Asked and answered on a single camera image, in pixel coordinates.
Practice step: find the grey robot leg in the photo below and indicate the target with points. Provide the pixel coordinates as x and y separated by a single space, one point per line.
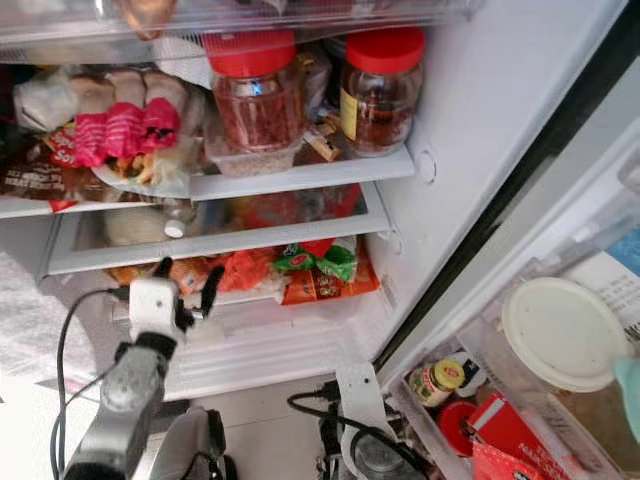
195 445

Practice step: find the bun pack with red label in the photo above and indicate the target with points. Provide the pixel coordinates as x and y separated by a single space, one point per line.
125 120

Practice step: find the brown printed food bag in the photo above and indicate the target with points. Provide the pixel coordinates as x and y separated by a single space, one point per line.
45 175

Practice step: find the wrapped plate of food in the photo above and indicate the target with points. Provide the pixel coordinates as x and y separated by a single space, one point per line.
150 175

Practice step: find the yellow lid small jar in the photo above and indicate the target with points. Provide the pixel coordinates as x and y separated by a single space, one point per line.
445 378

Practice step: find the clear plastic food box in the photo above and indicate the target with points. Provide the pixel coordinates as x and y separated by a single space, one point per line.
250 160

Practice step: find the brown rounded food item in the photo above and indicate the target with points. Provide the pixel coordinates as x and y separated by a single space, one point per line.
150 14

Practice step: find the white wrapped food parcel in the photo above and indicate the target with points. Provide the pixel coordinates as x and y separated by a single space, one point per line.
45 100

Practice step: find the white round lid container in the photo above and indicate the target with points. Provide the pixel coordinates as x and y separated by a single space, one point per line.
565 333

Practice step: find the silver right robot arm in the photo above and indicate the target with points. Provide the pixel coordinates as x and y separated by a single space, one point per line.
390 460

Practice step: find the red round lid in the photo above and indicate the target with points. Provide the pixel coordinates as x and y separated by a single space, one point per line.
457 425

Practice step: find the red lid clear jar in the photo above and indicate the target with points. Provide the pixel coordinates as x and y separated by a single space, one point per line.
253 95
380 92

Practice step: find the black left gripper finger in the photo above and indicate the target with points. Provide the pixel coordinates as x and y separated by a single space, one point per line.
212 288
163 269

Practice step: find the orange plastic bag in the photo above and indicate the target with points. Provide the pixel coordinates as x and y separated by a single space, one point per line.
248 270

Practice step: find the teal plastic item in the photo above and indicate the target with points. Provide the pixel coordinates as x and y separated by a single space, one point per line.
628 395

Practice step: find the white fridge door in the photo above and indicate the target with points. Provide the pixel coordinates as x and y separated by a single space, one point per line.
560 200

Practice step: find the red cardboard box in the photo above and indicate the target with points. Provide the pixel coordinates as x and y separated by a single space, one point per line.
515 440

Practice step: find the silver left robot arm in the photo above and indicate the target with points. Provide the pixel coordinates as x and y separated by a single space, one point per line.
125 400

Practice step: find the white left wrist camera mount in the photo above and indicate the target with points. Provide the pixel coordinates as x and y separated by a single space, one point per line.
155 308

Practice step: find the green snack pack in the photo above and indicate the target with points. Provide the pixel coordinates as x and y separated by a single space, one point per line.
315 260

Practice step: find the white bubble wrap sheet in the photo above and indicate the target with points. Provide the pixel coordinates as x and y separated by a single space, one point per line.
25 310

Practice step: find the clear fridge drawer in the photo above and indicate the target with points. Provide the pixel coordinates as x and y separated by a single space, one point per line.
260 235

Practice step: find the clear fridge shelf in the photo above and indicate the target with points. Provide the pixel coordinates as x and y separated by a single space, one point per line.
310 15

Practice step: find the orange red snack pack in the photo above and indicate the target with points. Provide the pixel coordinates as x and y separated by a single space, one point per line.
330 288

